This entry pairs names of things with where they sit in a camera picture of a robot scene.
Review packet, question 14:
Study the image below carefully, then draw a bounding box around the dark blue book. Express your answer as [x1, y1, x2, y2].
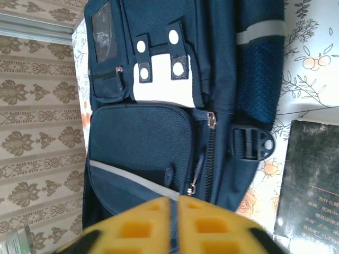
[273, 119, 339, 254]

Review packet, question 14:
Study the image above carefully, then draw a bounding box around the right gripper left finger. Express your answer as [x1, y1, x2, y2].
[57, 196, 172, 254]

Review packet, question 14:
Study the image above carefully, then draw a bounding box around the navy blue backpack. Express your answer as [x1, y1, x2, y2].
[81, 0, 289, 233]

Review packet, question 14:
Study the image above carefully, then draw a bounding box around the aluminium frame corner post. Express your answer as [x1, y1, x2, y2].
[0, 13, 74, 46]

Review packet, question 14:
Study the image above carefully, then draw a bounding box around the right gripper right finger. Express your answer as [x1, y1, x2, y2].
[176, 196, 276, 254]

